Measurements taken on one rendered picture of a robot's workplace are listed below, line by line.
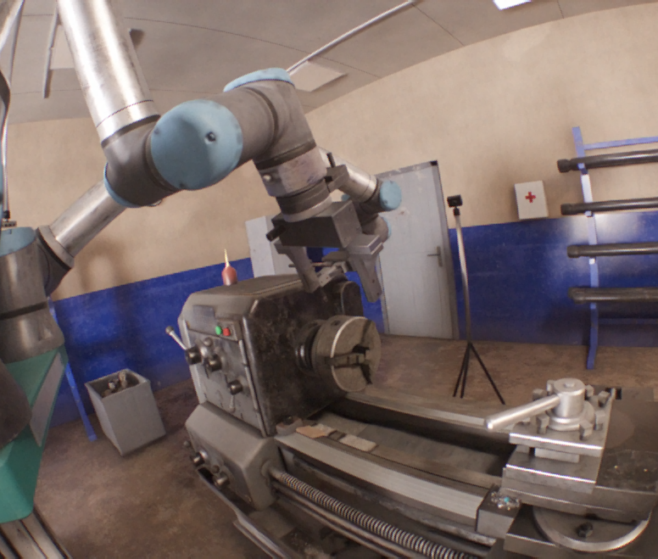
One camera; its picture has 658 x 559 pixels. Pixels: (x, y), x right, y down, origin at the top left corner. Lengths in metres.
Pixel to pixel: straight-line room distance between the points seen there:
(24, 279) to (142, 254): 3.64
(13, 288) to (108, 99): 0.47
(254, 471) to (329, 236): 0.99
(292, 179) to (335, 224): 0.08
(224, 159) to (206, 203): 4.46
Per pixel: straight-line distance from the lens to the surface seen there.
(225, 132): 0.35
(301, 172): 0.46
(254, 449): 1.28
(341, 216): 0.48
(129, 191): 0.48
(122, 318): 4.34
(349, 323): 1.12
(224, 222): 4.88
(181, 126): 0.36
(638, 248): 3.48
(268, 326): 1.16
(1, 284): 0.82
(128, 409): 3.10
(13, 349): 0.81
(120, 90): 0.48
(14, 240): 0.82
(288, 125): 0.46
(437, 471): 1.02
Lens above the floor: 1.49
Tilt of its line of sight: 7 degrees down
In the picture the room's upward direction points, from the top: 9 degrees counter-clockwise
